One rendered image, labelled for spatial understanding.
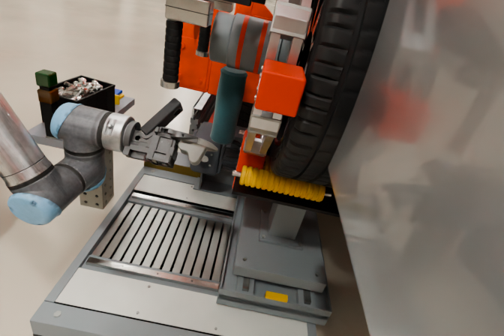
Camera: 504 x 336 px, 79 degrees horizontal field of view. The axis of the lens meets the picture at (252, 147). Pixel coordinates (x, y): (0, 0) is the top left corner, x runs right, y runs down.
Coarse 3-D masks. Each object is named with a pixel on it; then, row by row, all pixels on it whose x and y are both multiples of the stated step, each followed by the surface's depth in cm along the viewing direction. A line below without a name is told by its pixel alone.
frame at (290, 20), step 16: (288, 0) 54; (304, 0) 55; (288, 16) 54; (304, 16) 54; (272, 32) 55; (288, 32) 55; (304, 32) 54; (272, 48) 56; (256, 112) 63; (272, 112) 64; (256, 128) 64; (272, 128) 64; (256, 144) 83
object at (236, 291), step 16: (240, 208) 130; (320, 240) 121; (224, 272) 102; (224, 288) 94; (240, 288) 95; (256, 288) 99; (272, 288) 100; (288, 288) 101; (224, 304) 97; (240, 304) 97; (256, 304) 96; (272, 304) 95; (288, 304) 95; (304, 304) 95; (320, 304) 99; (304, 320) 98; (320, 320) 97
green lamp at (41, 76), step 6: (36, 72) 84; (42, 72) 85; (48, 72) 86; (54, 72) 87; (36, 78) 85; (42, 78) 85; (48, 78) 85; (54, 78) 87; (42, 84) 85; (48, 84) 85; (54, 84) 88
